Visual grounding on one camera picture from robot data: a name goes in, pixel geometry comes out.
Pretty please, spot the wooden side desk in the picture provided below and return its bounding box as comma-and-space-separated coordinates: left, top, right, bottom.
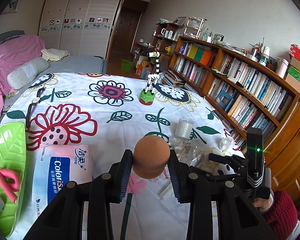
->
132, 42, 173, 66

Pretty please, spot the small wooden shelf unit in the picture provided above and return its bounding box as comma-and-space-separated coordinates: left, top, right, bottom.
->
152, 22, 183, 50

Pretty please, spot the folded cream blanket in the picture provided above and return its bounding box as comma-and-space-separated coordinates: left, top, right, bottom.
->
41, 48, 70, 62

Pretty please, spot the small green bin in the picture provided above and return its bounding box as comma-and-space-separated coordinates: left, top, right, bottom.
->
120, 60, 133, 73

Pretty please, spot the cotton swab plastic bag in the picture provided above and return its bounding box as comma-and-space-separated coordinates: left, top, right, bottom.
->
170, 137, 210, 168

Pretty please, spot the white sliding wardrobe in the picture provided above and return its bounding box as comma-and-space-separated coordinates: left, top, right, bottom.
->
38, 0, 124, 58

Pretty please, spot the dark wooden door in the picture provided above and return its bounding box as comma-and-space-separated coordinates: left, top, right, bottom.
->
108, 0, 149, 61

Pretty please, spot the person right hand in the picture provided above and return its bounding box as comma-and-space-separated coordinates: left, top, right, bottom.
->
252, 190, 274, 214

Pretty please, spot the brown strap wristwatch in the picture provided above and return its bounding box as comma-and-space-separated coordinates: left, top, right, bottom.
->
25, 87, 45, 128

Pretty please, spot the tissue pack blue label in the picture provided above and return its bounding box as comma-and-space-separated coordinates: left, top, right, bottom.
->
32, 145, 93, 220

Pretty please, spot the pink foam hair roller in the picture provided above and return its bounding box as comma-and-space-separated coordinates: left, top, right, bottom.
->
0, 167, 21, 204

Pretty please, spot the green leaf plastic bowl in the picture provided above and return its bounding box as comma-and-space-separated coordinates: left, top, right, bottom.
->
0, 122, 27, 237

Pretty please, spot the floral white tablecloth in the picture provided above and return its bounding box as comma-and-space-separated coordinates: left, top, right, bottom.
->
1, 73, 242, 239

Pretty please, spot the orange makeup sponge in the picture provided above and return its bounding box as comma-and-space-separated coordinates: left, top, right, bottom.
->
133, 135, 170, 179

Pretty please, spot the grey bed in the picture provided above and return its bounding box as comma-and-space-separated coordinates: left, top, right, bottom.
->
0, 30, 107, 113

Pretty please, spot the pink duvet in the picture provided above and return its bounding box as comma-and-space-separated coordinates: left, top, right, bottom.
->
0, 35, 45, 116

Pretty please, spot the white dotted pillow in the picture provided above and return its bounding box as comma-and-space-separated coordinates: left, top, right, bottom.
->
7, 57, 49, 90

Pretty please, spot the wooden bookshelf with books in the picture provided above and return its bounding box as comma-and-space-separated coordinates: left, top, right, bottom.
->
165, 36, 300, 148

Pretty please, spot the zebra giraffe toy figure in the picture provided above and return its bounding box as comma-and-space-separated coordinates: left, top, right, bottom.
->
139, 49, 160, 106

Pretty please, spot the bag of cotton balls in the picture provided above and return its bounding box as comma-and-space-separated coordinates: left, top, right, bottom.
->
219, 137, 234, 152

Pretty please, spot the framed wedding photo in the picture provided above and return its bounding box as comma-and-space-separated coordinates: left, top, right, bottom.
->
2, 0, 20, 14

